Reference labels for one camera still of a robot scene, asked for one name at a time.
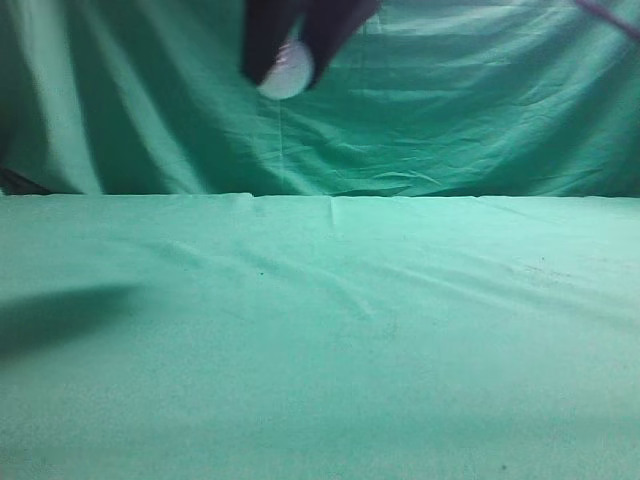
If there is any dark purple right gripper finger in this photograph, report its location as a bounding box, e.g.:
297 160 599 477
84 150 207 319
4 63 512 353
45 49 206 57
300 0 381 85

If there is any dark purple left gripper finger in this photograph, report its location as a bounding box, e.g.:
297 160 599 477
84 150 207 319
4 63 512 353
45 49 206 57
241 0 304 83

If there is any white dimpled golf ball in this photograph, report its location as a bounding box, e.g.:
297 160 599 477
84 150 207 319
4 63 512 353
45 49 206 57
257 40 314 101

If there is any green backdrop cloth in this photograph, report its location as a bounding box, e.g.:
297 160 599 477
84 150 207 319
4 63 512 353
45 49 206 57
1 1 639 197

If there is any green table cloth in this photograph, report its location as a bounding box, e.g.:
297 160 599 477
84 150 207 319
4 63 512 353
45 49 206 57
1 194 639 479

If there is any purple cable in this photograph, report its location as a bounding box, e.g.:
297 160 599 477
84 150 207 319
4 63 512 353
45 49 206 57
574 0 640 39

